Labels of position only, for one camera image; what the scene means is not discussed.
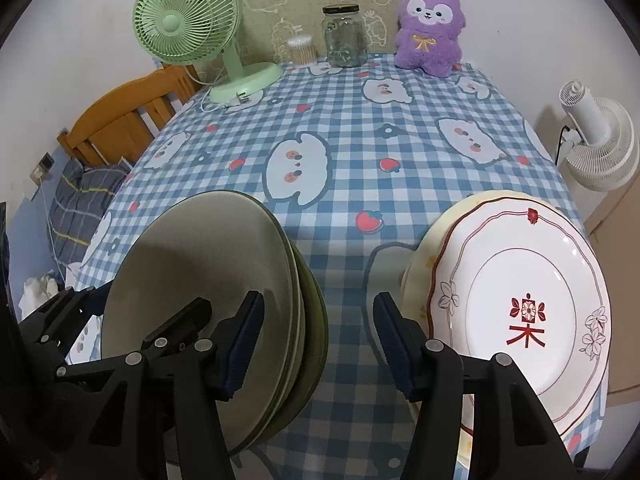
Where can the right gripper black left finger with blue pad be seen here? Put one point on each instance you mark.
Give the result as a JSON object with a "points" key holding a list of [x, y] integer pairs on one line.
{"points": [[187, 403]]}

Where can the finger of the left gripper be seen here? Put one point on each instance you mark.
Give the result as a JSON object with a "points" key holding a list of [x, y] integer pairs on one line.
{"points": [[164, 353], [54, 327]]}

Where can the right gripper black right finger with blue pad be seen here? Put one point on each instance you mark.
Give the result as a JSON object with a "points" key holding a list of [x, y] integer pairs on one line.
{"points": [[513, 436]]}

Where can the medium ceramic bowl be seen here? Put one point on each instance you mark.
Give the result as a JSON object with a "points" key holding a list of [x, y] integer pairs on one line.
{"points": [[216, 245]]}

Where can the large ceramic bowl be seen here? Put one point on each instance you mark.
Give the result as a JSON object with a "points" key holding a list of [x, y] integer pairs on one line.
{"points": [[316, 345]]}

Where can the white plate red character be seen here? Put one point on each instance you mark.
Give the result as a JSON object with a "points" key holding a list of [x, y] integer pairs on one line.
{"points": [[515, 276]]}

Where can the cream floral plate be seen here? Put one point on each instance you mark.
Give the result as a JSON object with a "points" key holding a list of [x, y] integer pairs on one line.
{"points": [[417, 280]]}

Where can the grey plaid bedding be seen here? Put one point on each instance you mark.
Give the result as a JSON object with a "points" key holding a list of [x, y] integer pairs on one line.
{"points": [[79, 202]]}

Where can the wooden chair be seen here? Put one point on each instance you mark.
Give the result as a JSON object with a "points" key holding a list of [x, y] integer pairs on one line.
{"points": [[119, 125]]}

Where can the blue checked tablecloth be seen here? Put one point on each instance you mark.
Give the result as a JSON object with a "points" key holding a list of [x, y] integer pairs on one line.
{"points": [[356, 165]]}

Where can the white standing fan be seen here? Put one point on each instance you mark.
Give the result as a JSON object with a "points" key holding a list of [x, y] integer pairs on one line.
{"points": [[600, 148]]}

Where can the cotton swab container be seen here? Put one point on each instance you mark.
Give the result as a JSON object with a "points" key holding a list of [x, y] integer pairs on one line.
{"points": [[301, 50]]}

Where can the green desk fan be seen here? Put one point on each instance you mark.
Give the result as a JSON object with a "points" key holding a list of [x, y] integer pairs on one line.
{"points": [[185, 32]]}

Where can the glass jar black lid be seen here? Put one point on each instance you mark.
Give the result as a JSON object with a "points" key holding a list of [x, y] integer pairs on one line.
{"points": [[344, 35]]}

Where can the purple plush bunny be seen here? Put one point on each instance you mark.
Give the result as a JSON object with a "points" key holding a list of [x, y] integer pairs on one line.
{"points": [[428, 36]]}

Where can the wall power outlet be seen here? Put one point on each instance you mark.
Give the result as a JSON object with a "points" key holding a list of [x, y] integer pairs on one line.
{"points": [[41, 170]]}

